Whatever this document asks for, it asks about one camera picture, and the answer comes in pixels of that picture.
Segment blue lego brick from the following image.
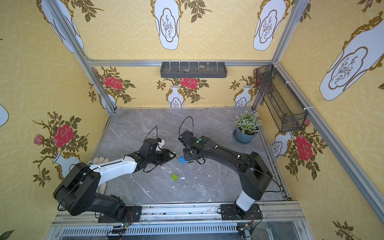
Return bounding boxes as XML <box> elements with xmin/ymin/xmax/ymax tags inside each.
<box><xmin>179</xmin><ymin>157</ymin><xmax>188</xmax><ymax>164</ymax></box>

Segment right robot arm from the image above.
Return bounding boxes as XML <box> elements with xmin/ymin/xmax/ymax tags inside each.
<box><xmin>179</xmin><ymin>131</ymin><xmax>273</xmax><ymax>212</ymax></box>

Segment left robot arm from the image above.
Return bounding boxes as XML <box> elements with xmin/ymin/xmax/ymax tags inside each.
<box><xmin>53</xmin><ymin>138</ymin><xmax>176</xmax><ymax>220</ymax></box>

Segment flat green lego plate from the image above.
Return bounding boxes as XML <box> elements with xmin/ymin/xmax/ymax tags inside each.
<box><xmin>171</xmin><ymin>174</ymin><xmax>179</xmax><ymax>181</ymax></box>

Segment potted green plant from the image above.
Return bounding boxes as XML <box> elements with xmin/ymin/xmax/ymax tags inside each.
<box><xmin>234</xmin><ymin>111</ymin><xmax>263</xmax><ymax>144</ymax></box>

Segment work gloves at wall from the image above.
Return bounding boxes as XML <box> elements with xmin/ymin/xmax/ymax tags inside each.
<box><xmin>88</xmin><ymin>157</ymin><xmax>110</xmax><ymax>195</ymax></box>

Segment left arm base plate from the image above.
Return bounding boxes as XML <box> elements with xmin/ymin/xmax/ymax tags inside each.
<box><xmin>98</xmin><ymin>205</ymin><xmax>142</xmax><ymax>224</ymax></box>

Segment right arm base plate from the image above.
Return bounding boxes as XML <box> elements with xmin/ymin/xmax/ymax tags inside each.
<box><xmin>217</xmin><ymin>203</ymin><xmax>262</xmax><ymax>221</ymax></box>

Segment grey wall shelf tray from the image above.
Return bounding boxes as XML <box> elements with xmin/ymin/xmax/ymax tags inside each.
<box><xmin>160</xmin><ymin>61</ymin><xmax>228</xmax><ymax>79</ymax></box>

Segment black wire mesh basket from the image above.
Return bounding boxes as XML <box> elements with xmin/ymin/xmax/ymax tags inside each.
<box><xmin>255</xmin><ymin>65</ymin><xmax>307</xmax><ymax>133</ymax></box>

